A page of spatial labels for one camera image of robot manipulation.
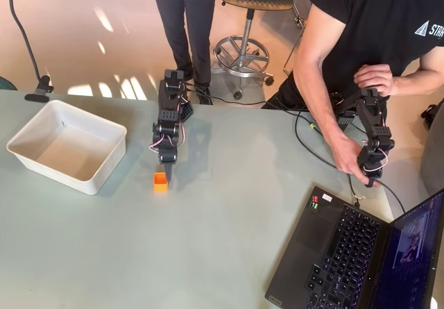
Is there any orange cube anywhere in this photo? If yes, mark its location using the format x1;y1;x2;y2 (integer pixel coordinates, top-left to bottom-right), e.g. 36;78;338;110
153;172;170;194

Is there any black leader arm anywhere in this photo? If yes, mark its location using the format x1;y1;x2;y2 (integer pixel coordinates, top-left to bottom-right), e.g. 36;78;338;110
332;87;396;189

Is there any bare right forearm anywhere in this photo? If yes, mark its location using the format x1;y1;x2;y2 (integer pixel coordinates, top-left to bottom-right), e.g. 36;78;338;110
293;55;358;157

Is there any bare left forearm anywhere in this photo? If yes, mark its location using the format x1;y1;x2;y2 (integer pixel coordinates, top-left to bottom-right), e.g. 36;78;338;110
388;53;444;98

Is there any white plastic bin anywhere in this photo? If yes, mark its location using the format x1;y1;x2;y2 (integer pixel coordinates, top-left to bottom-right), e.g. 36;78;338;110
6;99;128;197

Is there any operator's right hand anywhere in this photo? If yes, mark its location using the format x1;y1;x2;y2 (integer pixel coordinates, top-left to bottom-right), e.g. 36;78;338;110
334;137;377;188

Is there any operator's left hand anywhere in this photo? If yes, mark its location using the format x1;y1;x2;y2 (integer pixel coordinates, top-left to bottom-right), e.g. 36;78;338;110
353;64;395;97

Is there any person in dark trousers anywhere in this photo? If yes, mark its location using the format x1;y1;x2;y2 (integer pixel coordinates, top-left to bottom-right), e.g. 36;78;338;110
140;0;219;106

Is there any black open laptop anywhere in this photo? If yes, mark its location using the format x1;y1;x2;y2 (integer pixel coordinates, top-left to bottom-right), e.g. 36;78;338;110
264;185;444;309

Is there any dark green seat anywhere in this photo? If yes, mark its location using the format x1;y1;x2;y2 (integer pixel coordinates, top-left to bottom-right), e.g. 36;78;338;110
0;75;18;91

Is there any person in black T-shirt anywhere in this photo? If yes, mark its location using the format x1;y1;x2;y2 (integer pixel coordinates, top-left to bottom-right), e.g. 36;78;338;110
260;0;444;110

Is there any black bag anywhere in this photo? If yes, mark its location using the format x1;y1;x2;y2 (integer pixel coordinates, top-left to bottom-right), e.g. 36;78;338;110
420;102;441;132

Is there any grey round seat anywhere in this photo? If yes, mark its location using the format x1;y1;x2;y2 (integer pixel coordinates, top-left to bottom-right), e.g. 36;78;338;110
420;99;444;196

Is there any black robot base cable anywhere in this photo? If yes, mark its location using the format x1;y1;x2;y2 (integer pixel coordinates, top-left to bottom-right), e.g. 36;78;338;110
187;83;299;115

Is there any black gooseneck clamp mount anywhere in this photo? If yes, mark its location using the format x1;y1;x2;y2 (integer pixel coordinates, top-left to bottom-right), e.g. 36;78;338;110
6;0;55;102

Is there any chrome chair frame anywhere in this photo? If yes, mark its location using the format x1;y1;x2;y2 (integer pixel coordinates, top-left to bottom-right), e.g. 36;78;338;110
282;0;308;78

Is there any black laptop cable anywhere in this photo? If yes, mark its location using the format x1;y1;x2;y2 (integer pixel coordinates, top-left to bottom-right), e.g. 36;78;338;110
293;110;407;215
348;174;365;209

